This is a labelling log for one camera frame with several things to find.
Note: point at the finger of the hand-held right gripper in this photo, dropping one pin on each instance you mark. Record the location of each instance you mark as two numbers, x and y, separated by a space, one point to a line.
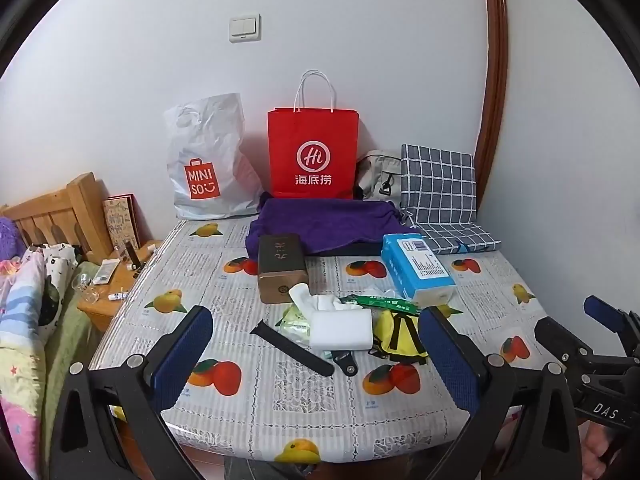
605 312
557 337

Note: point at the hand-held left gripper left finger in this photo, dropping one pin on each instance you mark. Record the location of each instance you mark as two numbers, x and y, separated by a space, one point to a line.
186 355

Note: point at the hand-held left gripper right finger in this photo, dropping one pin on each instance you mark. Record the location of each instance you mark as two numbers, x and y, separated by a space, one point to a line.
450 360

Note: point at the green snack packet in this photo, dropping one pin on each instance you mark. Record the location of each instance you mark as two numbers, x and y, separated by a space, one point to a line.
385 304

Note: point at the white sponge block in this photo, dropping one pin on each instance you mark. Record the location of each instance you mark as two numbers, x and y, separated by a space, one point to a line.
342 330

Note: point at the white and green sock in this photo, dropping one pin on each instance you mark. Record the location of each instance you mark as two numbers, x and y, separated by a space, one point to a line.
312 300

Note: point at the dark storage box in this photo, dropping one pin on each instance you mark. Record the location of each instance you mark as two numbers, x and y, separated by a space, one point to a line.
350 250

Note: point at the person's right hand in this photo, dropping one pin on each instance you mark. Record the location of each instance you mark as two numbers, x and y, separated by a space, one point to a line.
595 452

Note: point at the fruit print tablecloth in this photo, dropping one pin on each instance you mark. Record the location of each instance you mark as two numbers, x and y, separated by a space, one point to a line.
240 400

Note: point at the white lip balm stick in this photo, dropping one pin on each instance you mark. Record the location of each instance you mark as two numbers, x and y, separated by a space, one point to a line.
117 295

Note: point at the wooden nightstand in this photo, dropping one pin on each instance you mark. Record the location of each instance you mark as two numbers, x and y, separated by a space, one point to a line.
107 305

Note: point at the blue tissue pack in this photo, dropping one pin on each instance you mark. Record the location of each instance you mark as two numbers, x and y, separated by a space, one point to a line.
417 270

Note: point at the green bed sheet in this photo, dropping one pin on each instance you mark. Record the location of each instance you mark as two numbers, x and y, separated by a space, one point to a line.
75 340

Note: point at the small dark bottle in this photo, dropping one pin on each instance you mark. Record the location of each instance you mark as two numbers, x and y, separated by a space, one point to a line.
132 254

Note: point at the white flat packet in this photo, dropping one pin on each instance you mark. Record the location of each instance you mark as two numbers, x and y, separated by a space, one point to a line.
106 272

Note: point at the clear drinking glass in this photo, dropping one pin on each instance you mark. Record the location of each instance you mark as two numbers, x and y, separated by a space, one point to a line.
85 286

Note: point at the brown gold box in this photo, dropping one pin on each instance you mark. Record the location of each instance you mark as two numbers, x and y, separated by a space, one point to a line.
281 270

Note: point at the patterned brown book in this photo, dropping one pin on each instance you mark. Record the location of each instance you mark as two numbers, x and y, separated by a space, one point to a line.
122 222

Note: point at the white spotted plush toy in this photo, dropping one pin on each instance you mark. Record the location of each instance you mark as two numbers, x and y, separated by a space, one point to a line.
52 280

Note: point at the colourful printed blanket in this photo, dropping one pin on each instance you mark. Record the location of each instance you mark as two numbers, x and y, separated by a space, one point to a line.
20 340

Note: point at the grey checkered fabric bag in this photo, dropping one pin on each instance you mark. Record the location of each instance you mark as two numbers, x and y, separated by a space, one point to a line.
440 185

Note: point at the purple towel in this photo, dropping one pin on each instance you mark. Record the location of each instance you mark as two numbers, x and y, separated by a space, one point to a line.
325 222

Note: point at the wooden bed headboard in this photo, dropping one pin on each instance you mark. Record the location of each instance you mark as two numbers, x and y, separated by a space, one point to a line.
60 215

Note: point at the grey backpack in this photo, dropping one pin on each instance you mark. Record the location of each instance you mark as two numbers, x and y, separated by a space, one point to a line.
377 180

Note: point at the white plastic shopping bag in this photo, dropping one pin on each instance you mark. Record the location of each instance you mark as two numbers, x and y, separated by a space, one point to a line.
210 160

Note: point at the purple plush toy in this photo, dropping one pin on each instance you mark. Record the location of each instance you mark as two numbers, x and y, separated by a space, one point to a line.
9 237

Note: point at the red paper carrier bag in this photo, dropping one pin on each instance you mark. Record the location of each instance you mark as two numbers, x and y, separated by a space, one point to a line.
312 140

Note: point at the brown wooden door frame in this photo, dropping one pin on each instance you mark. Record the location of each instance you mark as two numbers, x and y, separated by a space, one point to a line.
492 85

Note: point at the white wall light switch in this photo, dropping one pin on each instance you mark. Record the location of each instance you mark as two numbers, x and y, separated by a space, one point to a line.
245 29

